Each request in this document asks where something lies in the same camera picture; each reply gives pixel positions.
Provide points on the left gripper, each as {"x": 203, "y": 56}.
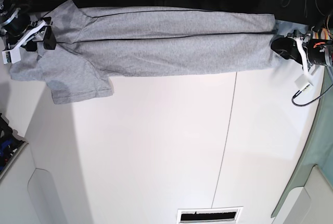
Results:
{"x": 317, "y": 44}

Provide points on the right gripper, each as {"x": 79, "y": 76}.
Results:
{"x": 14, "y": 22}

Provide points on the grey t-shirt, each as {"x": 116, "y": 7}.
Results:
{"x": 96, "y": 43}

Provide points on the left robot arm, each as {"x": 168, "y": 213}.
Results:
{"x": 284, "y": 28}

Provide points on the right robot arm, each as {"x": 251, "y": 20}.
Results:
{"x": 24, "y": 5}

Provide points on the bin with blue items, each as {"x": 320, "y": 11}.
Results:
{"x": 11, "y": 146}

